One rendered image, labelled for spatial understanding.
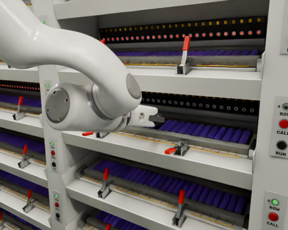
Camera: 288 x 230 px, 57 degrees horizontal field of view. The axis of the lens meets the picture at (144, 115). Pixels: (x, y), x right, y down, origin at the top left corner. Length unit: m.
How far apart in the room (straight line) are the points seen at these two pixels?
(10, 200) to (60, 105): 0.99
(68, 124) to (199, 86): 0.31
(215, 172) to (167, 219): 0.22
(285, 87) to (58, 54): 0.41
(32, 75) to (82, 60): 0.61
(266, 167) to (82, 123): 0.38
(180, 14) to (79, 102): 0.51
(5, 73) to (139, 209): 0.71
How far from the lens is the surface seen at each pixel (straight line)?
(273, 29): 0.58
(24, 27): 0.45
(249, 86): 0.59
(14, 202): 1.38
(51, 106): 0.48
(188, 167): 0.68
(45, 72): 0.95
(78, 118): 0.45
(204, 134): 0.72
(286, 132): 0.58
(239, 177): 0.64
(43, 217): 1.23
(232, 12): 0.81
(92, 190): 0.94
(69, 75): 0.86
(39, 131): 1.04
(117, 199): 0.88
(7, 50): 0.46
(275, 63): 0.57
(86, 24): 1.00
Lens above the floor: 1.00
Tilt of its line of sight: 12 degrees down
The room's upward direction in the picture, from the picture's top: straight up
